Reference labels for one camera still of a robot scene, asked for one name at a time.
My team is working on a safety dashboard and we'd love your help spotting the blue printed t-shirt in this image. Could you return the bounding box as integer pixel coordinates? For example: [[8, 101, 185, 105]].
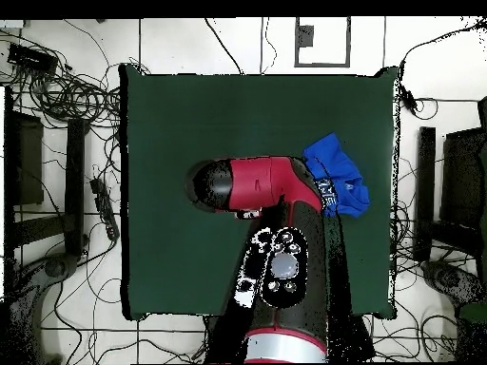
[[302, 131, 371, 220]]

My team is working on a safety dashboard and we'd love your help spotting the dark green table cloth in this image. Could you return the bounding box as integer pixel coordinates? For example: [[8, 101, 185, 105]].
[[118, 63, 399, 319]]

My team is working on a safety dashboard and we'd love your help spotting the black power strip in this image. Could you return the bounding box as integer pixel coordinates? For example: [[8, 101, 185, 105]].
[[89, 177, 122, 241]]

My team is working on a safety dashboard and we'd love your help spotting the black power adapter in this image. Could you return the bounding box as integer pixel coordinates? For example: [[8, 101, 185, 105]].
[[399, 85, 419, 115]]

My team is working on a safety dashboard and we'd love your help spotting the black chair base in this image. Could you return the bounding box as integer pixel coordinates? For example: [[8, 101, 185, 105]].
[[420, 259, 487, 324], [7, 252, 79, 343]]

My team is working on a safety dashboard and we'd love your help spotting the black electronics box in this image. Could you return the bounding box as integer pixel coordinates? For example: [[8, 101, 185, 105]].
[[7, 43, 59, 75]]

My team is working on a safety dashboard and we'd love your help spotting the black cable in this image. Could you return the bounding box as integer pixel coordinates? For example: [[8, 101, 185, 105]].
[[204, 17, 244, 76]]

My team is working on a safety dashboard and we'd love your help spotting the black wooden furniture frame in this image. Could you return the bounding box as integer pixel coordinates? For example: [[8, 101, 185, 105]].
[[3, 86, 90, 263], [413, 96, 487, 263]]

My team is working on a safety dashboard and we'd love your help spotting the grey square frame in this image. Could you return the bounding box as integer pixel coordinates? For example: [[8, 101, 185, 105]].
[[293, 16, 352, 68]]

